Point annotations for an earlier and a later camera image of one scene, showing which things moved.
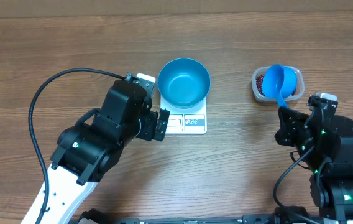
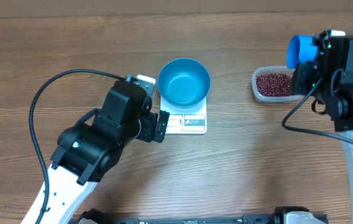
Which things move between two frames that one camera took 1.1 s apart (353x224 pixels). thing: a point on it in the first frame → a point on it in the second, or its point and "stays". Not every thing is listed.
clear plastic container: [256, 81] stays
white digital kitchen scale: [189, 121] stays
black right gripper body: [291, 137] → [304, 81]
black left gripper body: [148, 124] stays
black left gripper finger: [164, 116] stays
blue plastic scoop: [278, 82] → [301, 50]
